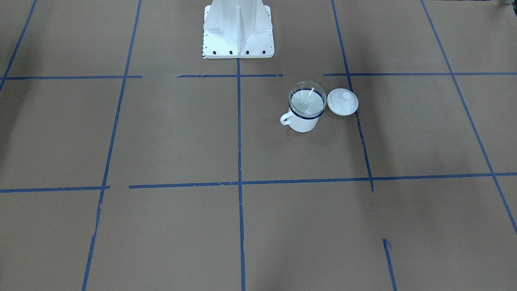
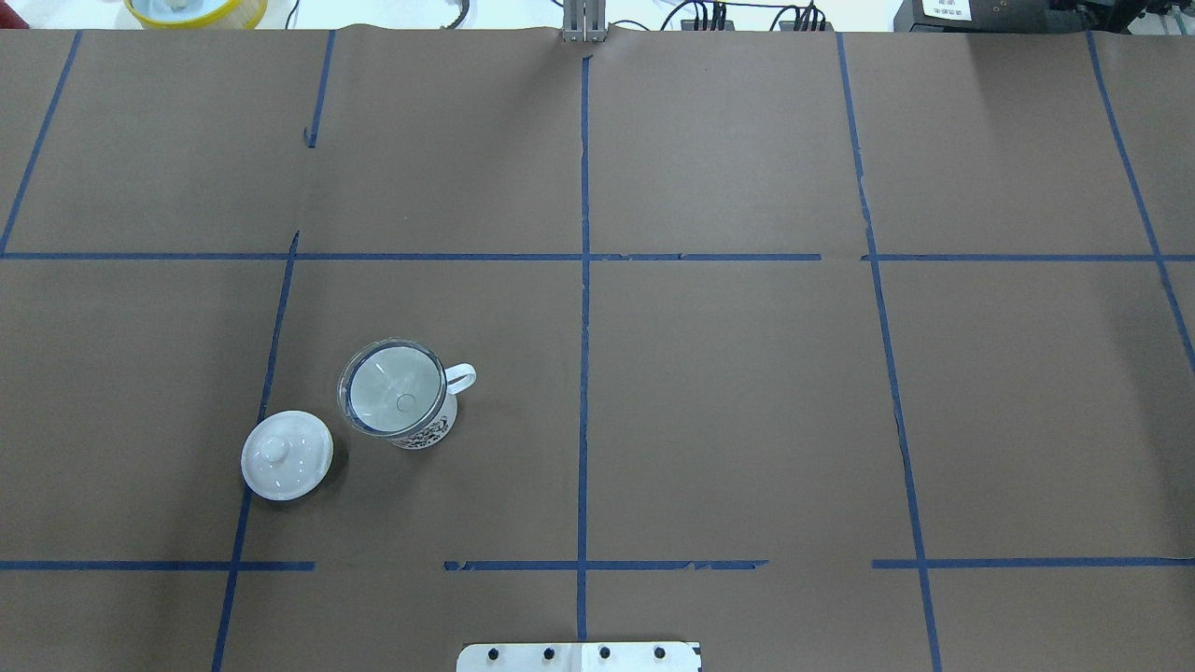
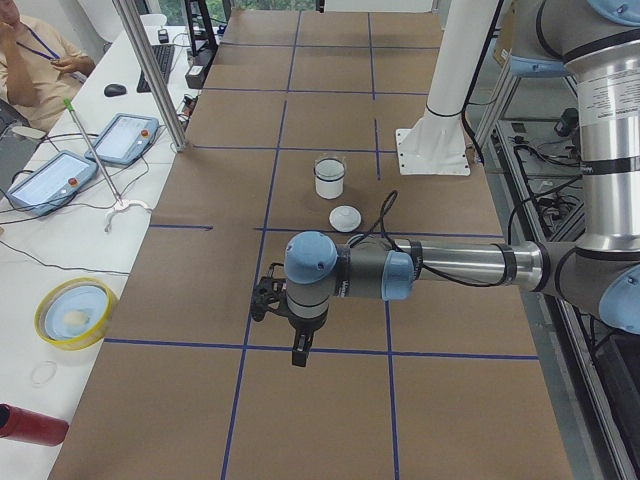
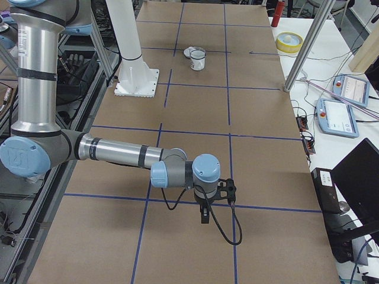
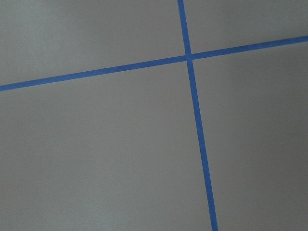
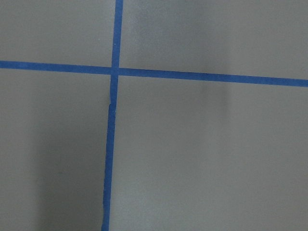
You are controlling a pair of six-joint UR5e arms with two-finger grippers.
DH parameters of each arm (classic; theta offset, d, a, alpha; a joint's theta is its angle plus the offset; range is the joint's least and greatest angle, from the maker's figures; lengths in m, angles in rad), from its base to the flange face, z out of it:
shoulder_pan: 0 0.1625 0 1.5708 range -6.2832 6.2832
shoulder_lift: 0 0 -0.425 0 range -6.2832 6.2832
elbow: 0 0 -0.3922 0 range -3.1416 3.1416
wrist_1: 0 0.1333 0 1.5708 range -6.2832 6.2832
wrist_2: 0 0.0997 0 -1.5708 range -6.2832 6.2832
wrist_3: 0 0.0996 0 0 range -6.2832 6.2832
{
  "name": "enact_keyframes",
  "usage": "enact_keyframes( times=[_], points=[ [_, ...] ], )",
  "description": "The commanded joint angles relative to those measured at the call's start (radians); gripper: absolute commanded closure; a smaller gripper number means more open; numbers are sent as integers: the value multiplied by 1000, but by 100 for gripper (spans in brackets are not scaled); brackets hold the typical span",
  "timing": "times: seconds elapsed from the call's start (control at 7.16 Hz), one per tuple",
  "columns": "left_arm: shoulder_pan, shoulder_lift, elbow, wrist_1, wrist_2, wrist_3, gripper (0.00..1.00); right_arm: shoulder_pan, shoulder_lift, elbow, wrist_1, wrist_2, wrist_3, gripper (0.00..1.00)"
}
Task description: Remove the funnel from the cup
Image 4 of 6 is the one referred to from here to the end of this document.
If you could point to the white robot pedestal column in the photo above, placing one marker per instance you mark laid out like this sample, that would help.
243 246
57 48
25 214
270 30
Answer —
135 77

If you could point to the white enamel cup blue rim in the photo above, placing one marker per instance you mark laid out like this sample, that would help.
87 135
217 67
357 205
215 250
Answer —
197 65

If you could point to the near blue teach pendant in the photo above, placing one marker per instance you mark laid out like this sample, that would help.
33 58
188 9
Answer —
336 118

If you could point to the yellow tape roll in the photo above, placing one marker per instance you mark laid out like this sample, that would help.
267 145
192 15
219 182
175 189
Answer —
289 42

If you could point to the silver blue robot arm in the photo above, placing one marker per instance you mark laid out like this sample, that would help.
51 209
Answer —
38 144

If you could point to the orange black connector board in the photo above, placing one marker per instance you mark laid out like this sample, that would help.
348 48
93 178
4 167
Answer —
302 123

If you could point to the white cup lid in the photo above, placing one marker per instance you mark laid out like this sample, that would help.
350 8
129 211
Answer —
187 52

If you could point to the aluminium frame post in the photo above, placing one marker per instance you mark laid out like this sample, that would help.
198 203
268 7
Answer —
315 28

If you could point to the brown paper table cover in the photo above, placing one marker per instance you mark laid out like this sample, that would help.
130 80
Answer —
113 227

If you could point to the red bottle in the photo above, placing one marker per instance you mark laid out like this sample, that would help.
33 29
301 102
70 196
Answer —
278 13

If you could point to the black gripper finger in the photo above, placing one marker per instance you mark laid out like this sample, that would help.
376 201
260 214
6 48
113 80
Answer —
204 215

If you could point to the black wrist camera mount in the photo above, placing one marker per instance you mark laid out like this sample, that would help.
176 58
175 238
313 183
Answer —
226 189

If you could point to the black laptop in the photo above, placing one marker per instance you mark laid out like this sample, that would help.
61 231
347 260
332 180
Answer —
356 177

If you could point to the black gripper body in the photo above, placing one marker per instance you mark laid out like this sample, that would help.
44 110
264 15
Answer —
204 205

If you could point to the blue teach pendant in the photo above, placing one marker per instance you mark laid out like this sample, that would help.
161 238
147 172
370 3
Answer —
353 89
336 118

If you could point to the wooden board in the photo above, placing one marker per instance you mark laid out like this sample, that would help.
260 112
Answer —
367 54

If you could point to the black computer box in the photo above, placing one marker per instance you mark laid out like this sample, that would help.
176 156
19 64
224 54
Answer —
345 238

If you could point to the far blue teach pendant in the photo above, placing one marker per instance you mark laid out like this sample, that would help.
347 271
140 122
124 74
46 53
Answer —
353 89

